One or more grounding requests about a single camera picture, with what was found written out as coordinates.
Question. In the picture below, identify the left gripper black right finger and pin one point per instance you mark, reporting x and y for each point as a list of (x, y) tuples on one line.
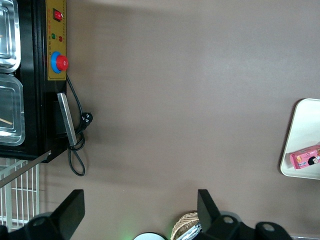
[(210, 217)]

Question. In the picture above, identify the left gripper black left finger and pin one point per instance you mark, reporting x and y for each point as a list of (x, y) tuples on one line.
[(70, 212)]

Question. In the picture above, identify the cream plastic serving tray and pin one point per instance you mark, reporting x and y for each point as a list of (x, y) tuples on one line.
[(302, 130)]

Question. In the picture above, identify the wicker basket with foil trays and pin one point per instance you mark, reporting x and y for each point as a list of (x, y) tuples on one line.
[(183, 222)]

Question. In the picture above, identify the wooden stick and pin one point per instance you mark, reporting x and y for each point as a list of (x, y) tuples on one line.
[(5, 121)]

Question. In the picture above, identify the pink snack pack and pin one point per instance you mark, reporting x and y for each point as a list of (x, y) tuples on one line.
[(306, 158)]

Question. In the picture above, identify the steel food container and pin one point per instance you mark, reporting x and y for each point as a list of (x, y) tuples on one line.
[(8, 37), (11, 110)]

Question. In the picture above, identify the black sealing machine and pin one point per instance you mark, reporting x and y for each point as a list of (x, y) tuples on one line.
[(32, 100)]

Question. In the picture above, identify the red emergency stop button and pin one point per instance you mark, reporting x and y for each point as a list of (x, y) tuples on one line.
[(61, 62)]

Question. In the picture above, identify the red rocker switch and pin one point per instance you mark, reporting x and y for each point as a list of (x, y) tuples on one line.
[(58, 15)]

